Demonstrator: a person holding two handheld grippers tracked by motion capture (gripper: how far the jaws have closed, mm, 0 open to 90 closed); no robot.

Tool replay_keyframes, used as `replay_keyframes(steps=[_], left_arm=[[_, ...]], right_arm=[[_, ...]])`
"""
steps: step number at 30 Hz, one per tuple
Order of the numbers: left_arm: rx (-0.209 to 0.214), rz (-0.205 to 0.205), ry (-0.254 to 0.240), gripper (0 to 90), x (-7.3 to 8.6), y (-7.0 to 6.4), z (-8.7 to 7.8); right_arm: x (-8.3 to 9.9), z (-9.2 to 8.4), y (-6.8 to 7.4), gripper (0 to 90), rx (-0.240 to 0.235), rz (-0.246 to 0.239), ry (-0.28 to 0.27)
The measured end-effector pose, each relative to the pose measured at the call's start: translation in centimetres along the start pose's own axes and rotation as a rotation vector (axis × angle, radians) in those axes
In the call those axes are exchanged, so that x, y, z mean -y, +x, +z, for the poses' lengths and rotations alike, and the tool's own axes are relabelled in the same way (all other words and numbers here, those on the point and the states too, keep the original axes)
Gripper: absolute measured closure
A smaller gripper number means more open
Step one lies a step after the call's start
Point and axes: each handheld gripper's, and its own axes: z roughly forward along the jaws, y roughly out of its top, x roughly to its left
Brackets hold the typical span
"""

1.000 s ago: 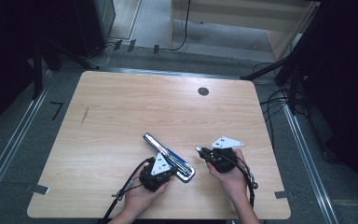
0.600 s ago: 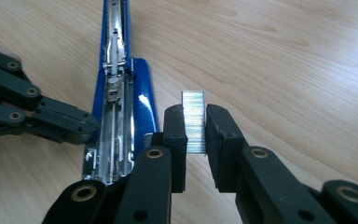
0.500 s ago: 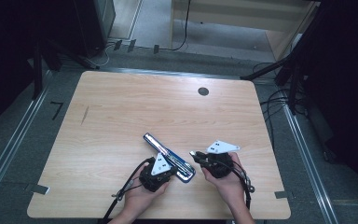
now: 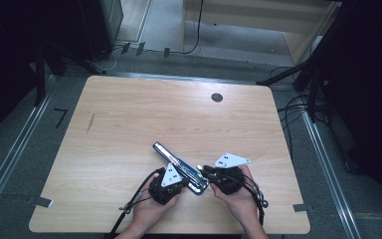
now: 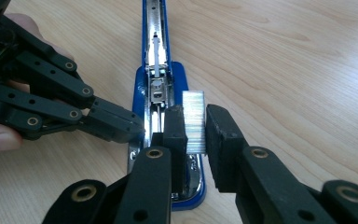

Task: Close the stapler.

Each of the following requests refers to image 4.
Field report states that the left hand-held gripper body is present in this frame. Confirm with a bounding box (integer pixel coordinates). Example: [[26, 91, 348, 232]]
[[147, 161, 191, 206]]

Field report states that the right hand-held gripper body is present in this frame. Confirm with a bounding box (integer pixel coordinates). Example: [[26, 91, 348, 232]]
[[213, 151, 252, 196]]

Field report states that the blue stapler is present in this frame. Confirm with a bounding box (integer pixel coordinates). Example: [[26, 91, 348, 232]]
[[151, 140, 211, 196]]

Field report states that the person's left hand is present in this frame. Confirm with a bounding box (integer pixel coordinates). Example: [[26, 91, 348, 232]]
[[130, 178, 182, 232]]

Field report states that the person's right hand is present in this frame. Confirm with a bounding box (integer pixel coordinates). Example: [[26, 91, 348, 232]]
[[210, 164, 264, 227]]

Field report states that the black metal stand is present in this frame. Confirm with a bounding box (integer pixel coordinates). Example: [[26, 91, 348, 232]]
[[34, 39, 107, 108], [256, 33, 344, 123]]

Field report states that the light wooden furniture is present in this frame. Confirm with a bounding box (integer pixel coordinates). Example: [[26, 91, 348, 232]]
[[180, 0, 343, 67]]

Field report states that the dark curtain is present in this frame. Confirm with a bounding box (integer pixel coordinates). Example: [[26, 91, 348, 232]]
[[322, 0, 382, 215], [0, 0, 83, 148]]

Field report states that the black cabinet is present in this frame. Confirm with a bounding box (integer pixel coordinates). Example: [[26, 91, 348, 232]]
[[79, 0, 124, 63]]

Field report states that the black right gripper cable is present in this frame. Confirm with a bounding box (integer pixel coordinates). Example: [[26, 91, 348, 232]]
[[227, 171, 270, 227]]

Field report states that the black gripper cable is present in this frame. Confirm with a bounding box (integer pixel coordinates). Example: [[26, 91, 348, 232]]
[[106, 166, 166, 239], [227, 171, 270, 227]]

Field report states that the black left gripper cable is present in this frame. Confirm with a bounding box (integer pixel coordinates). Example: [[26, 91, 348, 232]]
[[106, 166, 166, 239]]

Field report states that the bundle of black floor cables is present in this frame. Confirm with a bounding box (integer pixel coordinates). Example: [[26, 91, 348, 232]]
[[269, 65, 330, 161]]

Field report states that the metal floor rail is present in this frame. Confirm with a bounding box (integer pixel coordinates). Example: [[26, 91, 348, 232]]
[[0, 75, 57, 231], [299, 109, 363, 239]]

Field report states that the white cable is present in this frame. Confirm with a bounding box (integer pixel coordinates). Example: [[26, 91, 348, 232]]
[[89, 45, 124, 73]]

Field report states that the thin black hanging cable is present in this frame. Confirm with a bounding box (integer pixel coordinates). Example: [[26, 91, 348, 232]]
[[168, 0, 205, 56]]

